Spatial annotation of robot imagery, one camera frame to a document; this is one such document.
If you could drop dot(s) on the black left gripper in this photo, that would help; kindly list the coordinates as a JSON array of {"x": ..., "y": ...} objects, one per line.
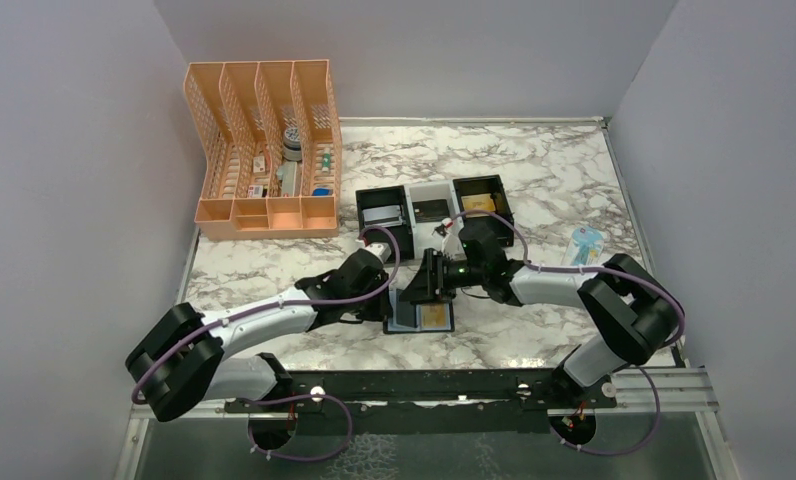
[{"x": 379, "y": 310}]

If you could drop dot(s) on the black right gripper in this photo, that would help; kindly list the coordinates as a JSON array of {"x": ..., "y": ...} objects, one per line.
[{"x": 429, "y": 284}]

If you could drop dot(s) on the black leather card holder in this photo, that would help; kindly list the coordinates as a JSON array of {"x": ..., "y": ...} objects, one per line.
[{"x": 389, "y": 326}]

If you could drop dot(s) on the black card back side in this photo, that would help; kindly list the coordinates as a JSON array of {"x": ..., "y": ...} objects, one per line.
[{"x": 431, "y": 211}]

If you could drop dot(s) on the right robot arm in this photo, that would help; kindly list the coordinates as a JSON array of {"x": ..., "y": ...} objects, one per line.
[{"x": 633, "y": 314}]

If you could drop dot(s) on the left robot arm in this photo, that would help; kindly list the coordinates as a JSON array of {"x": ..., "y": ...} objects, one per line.
[{"x": 173, "y": 366}]

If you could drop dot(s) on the white middle card bin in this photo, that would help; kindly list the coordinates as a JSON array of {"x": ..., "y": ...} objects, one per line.
[{"x": 442, "y": 236}]

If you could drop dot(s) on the silver card in left bin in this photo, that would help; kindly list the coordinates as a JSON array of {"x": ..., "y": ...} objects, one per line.
[{"x": 384, "y": 216}]

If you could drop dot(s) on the black left card bin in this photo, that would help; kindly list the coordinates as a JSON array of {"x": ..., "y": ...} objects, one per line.
[{"x": 393, "y": 195}]

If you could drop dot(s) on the black card bin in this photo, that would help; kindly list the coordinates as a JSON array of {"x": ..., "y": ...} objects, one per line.
[
  {"x": 393, "y": 195},
  {"x": 492, "y": 184}
]

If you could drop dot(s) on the gold credit card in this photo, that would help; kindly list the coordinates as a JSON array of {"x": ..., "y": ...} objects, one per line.
[{"x": 484, "y": 202}]

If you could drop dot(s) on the black right card bin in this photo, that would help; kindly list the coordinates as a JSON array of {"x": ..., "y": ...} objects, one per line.
[{"x": 492, "y": 184}]

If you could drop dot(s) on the grey flat box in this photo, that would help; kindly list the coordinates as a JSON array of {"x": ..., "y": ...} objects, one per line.
[{"x": 289, "y": 176}]

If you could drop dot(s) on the red white small box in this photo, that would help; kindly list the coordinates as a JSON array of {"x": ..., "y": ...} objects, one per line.
[{"x": 256, "y": 191}]

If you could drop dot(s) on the blue nail clipper package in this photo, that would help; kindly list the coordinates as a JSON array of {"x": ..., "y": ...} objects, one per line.
[{"x": 585, "y": 247}]

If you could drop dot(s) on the peach plastic file organizer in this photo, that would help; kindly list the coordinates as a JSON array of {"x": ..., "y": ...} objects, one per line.
[{"x": 240, "y": 110}]

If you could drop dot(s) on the black mounting rail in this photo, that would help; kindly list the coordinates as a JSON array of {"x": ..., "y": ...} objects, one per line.
[{"x": 419, "y": 401}]

